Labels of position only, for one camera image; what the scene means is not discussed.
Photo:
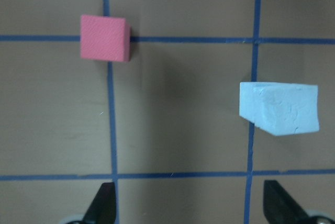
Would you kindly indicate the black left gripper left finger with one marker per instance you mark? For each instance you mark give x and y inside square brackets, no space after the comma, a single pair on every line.
[103,207]

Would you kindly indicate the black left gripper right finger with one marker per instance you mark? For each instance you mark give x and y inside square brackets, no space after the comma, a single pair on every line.
[279,206]

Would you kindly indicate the light blue block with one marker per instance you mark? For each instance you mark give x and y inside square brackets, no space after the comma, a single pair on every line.
[252,101]
[286,109]

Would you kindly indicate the pink block left front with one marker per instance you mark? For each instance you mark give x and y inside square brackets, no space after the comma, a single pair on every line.
[104,38]

